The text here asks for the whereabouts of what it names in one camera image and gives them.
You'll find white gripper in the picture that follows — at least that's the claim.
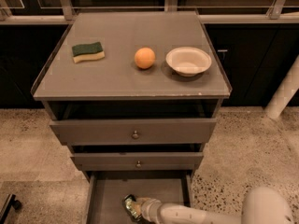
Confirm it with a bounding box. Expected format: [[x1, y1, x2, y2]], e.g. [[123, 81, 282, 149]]
[[132, 197, 163, 224]]

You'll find green soda can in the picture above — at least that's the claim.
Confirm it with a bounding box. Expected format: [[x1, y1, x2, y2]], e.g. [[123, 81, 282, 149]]
[[123, 194, 142, 222]]

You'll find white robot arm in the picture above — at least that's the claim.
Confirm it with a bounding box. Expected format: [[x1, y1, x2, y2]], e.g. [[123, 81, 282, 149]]
[[142, 107, 298, 224]]

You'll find grey bottom drawer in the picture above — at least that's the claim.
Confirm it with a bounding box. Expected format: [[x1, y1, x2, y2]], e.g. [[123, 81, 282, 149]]
[[83, 170, 192, 224]]

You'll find grey drawer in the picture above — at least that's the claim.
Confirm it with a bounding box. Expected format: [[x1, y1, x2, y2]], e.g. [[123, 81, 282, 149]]
[[50, 119, 216, 146], [71, 152, 203, 171], [83, 170, 192, 224]]

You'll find metal middle drawer knob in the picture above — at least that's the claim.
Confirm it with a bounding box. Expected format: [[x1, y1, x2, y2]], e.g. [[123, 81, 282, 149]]
[[135, 161, 142, 168]]

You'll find metal drawer knob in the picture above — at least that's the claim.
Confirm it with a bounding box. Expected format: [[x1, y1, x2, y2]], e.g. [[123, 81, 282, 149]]
[[135, 161, 142, 168], [132, 131, 139, 139]]

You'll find grey middle drawer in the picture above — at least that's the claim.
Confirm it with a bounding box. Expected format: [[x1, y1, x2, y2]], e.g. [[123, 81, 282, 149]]
[[71, 152, 203, 171]]

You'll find metal top drawer knob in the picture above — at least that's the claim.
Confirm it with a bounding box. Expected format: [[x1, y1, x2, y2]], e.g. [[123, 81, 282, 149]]
[[132, 131, 139, 139]]

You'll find grey top drawer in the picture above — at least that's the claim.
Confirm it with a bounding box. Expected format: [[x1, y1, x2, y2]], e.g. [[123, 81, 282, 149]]
[[50, 119, 216, 146]]

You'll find grey drawer cabinet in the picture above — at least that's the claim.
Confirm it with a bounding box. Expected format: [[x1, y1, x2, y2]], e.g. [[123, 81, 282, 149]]
[[30, 10, 233, 224]]

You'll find black caster wheel base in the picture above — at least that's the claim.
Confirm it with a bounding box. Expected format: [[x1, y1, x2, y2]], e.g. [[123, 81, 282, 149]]
[[0, 194, 22, 224]]

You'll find orange fruit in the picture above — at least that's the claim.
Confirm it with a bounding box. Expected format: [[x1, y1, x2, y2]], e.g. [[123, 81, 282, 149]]
[[135, 48, 155, 69]]

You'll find white paper bowl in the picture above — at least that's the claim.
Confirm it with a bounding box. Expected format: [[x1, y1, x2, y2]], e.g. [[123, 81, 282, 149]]
[[165, 47, 212, 77]]

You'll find green yellow sponge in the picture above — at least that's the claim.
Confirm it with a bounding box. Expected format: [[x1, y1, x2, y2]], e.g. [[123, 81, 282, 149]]
[[72, 42, 105, 63]]

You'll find metal railing frame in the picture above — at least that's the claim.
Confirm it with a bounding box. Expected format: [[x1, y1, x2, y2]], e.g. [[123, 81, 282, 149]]
[[0, 0, 299, 24]]

